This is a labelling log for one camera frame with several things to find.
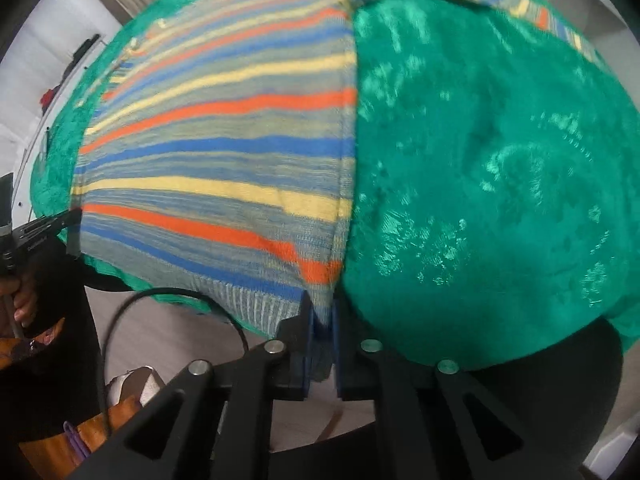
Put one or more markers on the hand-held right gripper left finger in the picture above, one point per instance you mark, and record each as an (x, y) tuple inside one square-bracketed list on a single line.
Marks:
[(309, 355)]

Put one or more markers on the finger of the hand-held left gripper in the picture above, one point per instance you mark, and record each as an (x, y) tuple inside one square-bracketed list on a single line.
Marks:
[(62, 220)]

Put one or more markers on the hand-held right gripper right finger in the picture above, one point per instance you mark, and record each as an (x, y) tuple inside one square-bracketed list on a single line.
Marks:
[(342, 360)]

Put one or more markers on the striped knit sweater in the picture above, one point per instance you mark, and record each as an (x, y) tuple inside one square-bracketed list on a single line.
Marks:
[(225, 160)]

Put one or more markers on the person's left hand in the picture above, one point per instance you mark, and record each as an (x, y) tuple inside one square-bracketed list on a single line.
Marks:
[(26, 305)]

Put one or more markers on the person's dark orange printed clothing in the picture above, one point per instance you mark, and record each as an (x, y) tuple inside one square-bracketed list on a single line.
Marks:
[(55, 360)]

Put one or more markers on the small red object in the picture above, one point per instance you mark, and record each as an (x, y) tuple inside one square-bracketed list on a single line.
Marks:
[(48, 97)]

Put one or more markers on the white shoe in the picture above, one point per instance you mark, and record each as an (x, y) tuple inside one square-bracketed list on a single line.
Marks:
[(132, 385)]

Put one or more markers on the white cabinet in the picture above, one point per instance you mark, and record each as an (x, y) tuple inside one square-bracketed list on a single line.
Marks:
[(45, 45)]

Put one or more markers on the green patterned blanket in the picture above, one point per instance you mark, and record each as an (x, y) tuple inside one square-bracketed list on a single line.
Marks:
[(475, 185)]

